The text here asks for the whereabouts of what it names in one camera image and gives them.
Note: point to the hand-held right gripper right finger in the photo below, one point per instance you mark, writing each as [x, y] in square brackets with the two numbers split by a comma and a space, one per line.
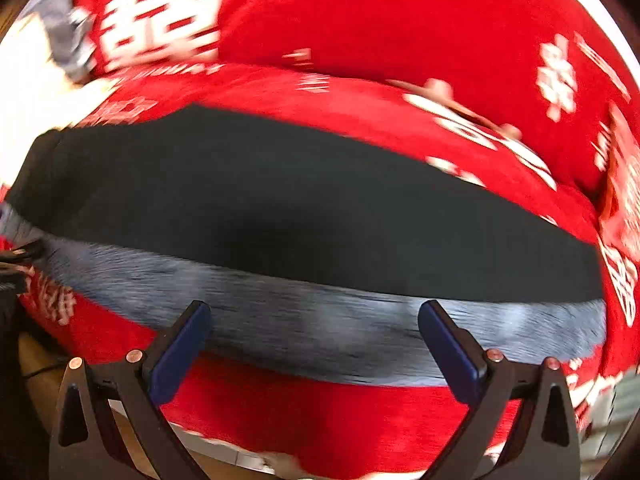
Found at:
[450, 355]

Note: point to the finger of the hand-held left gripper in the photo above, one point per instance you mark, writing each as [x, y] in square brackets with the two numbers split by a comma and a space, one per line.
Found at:
[20, 260]

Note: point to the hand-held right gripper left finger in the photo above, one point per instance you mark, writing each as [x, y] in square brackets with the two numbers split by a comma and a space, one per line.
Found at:
[180, 355]

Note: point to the black pants with grey lining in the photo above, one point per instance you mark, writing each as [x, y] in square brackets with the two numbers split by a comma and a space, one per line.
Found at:
[300, 200]

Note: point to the red printed sofa cover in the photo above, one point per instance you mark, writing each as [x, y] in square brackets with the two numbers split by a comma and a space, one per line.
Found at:
[300, 420]

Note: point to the white cloth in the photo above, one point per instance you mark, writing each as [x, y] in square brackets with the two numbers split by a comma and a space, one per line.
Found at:
[30, 95]

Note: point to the grey cloth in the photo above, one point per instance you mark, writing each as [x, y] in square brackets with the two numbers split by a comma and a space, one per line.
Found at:
[67, 35]

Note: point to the red pillow with large print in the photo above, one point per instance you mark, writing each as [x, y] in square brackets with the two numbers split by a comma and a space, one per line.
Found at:
[165, 15]

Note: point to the red pillow with small print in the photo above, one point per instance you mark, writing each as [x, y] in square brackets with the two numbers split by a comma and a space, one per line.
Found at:
[400, 25]

